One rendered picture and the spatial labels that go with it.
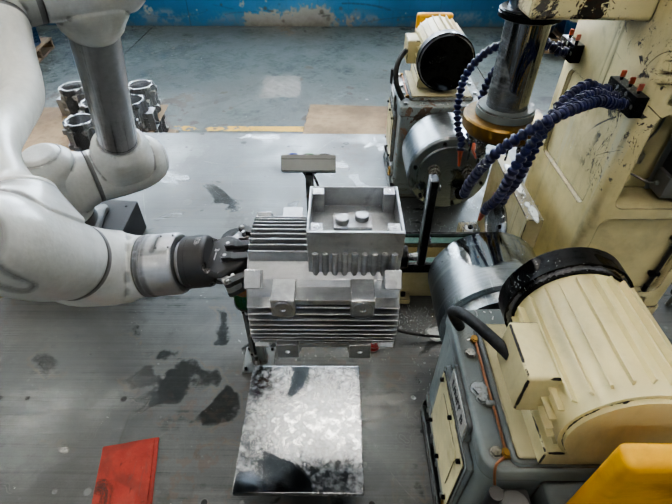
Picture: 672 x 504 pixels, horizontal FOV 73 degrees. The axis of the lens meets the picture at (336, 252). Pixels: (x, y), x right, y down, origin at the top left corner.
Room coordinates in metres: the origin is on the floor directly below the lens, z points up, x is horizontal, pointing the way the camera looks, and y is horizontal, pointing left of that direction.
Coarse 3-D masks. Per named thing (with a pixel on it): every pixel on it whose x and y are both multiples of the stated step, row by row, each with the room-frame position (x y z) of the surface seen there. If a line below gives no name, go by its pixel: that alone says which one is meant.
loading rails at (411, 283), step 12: (408, 240) 1.02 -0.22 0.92; (432, 240) 1.02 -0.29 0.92; (444, 240) 1.02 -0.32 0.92; (456, 240) 1.02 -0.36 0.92; (432, 252) 1.01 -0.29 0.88; (408, 264) 0.91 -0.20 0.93; (408, 276) 0.91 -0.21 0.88; (420, 276) 0.91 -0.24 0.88; (408, 288) 0.91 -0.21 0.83; (420, 288) 0.91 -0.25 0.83; (408, 300) 0.88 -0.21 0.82
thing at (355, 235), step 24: (312, 192) 0.51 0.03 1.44; (336, 192) 0.52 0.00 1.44; (360, 192) 0.52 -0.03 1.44; (384, 192) 0.50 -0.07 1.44; (312, 216) 0.49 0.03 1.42; (336, 216) 0.46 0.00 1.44; (360, 216) 0.46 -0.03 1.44; (384, 216) 0.49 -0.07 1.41; (312, 240) 0.42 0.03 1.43; (336, 240) 0.42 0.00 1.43; (360, 240) 0.42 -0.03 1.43; (384, 240) 0.42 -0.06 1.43; (312, 264) 0.42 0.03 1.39; (336, 264) 0.42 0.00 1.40; (360, 264) 0.42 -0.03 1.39; (384, 264) 0.42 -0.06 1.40
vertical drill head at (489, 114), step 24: (504, 24) 0.99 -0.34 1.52; (504, 48) 0.96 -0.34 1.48; (528, 48) 0.94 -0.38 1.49; (504, 72) 0.95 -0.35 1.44; (528, 72) 0.94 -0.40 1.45; (504, 96) 0.94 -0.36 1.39; (528, 96) 0.95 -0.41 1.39; (480, 120) 0.95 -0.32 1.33; (504, 120) 0.92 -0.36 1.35; (528, 120) 0.93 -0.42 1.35; (480, 144) 0.93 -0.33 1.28
